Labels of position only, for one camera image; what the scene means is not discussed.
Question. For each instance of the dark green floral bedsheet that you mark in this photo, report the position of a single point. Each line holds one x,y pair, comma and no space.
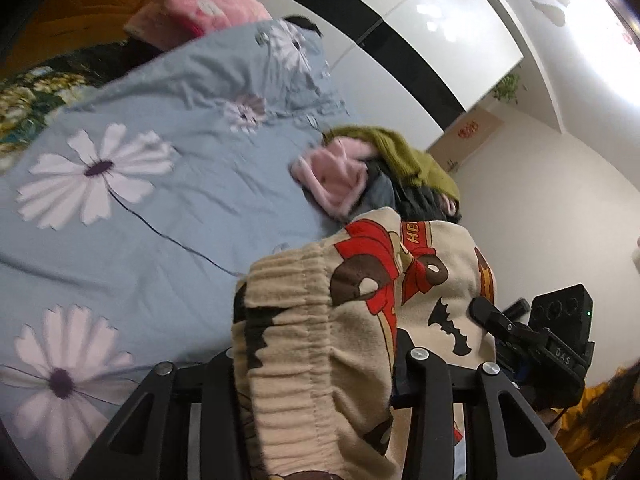
40,95

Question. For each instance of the yellow and dark clothing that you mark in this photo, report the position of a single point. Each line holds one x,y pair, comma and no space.
605,420

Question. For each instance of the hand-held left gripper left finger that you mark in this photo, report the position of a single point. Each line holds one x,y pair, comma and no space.
220,390

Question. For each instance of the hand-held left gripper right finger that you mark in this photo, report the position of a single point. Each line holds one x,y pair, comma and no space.
435,395

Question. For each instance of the pink pillow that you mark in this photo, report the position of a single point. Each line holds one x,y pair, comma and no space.
200,5

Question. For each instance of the dark grey pants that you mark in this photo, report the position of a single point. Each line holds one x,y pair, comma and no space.
425,202

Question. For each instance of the olive green knit sweater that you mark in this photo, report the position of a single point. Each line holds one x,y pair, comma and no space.
400,155

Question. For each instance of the white and black wardrobe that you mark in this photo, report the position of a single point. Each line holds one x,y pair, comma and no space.
410,25

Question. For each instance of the red door decoration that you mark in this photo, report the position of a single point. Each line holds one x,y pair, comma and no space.
469,129

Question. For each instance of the beige room door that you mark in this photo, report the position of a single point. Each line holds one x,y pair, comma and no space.
467,150

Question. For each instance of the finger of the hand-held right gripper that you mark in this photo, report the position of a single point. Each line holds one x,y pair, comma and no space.
517,308
505,327

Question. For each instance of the cream cartoon print pants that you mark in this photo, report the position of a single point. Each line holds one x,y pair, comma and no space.
320,360

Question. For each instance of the wooden bed headboard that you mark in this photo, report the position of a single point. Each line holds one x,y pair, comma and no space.
75,10

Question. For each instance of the pink fleece garment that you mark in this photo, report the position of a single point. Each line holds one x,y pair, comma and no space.
330,180

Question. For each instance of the blue floral duvet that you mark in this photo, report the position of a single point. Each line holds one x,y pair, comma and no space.
175,240

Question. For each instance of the panda duvet button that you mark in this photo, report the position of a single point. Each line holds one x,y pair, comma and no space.
261,38

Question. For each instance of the green hanging plant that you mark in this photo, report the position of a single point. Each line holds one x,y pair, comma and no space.
507,89

